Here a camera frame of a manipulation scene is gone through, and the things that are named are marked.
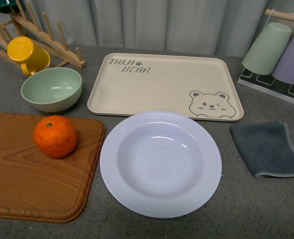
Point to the white round plate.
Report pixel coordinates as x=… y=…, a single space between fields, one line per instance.
x=160 y=164

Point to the orange mandarin fruit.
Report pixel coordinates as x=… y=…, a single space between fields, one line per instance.
x=55 y=136

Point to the beige bear tray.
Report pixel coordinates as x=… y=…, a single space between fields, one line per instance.
x=196 y=87

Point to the light green bowl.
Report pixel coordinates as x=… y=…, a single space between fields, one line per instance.
x=53 y=90

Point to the grey folded cloth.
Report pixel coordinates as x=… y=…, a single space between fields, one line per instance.
x=266 y=148

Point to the light green cup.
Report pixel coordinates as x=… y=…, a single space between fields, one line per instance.
x=267 y=49

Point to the wooden cutting board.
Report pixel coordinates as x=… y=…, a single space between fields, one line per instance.
x=34 y=186

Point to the yellow mug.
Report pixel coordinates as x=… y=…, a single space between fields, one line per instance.
x=28 y=55

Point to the white cup holder rack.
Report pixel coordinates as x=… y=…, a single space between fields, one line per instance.
x=267 y=83

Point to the wooden dish rack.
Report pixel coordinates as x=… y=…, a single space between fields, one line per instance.
x=25 y=22

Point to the dark green mug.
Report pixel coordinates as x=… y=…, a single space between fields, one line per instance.
x=6 y=5

